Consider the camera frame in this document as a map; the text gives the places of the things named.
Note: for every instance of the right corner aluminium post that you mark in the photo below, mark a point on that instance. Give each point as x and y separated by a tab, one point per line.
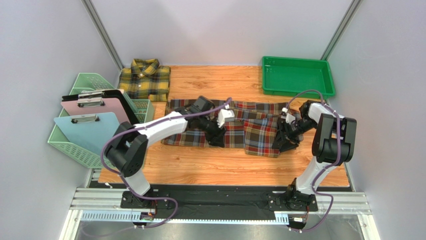
341	28

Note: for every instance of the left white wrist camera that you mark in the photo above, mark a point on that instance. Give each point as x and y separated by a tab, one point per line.
225	116

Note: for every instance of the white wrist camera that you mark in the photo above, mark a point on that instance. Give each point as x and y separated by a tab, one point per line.
225	116
287	115

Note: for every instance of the corner aluminium post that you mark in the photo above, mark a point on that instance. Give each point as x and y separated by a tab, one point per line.
341	28
103	33

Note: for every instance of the left corner aluminium post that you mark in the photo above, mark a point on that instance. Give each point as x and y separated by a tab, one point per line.
103	33

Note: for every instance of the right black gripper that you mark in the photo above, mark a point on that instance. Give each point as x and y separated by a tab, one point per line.
287	136

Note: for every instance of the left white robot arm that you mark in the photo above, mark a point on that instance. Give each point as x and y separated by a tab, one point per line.
127	149

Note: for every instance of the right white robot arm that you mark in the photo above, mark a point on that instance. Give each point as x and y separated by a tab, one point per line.
333	143

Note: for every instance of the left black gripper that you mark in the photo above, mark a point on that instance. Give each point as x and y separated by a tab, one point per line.
217	137

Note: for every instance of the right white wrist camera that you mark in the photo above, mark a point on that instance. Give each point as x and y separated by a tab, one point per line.
287	115

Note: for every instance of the yellow plaid folded shirt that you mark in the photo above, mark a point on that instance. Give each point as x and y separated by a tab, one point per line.
146	79

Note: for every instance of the red brown plaid shirt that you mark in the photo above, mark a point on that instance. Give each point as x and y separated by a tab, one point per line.
254	129

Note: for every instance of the blue clipboard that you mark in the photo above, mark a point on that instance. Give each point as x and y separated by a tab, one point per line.
89	131

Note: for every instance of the aluminium rail frame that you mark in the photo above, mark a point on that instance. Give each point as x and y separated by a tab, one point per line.
104	208

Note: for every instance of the pink clipboard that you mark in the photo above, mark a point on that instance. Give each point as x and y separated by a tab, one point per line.
98	105

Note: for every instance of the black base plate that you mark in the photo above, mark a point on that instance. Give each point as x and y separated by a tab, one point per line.
219	202

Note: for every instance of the green plastic tray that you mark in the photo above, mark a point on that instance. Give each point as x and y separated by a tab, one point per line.
284	76

